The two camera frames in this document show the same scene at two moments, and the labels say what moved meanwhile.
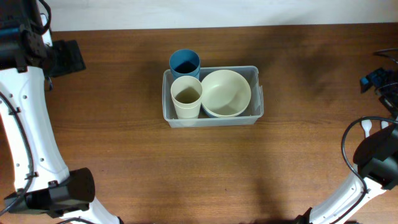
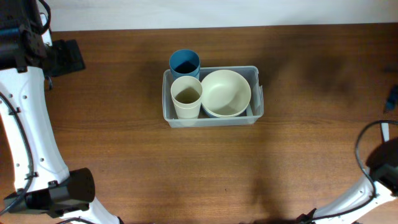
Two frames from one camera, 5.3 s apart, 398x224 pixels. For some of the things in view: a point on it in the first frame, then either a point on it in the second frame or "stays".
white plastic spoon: x=367 y=124 to x=249 y=111
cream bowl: x=225 y=93 stays
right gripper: x=376 y=78 to x=392 y=99
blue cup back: x=185 y=62 stays
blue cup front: x=185 y=71 stays
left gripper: x=71 y=61 stays
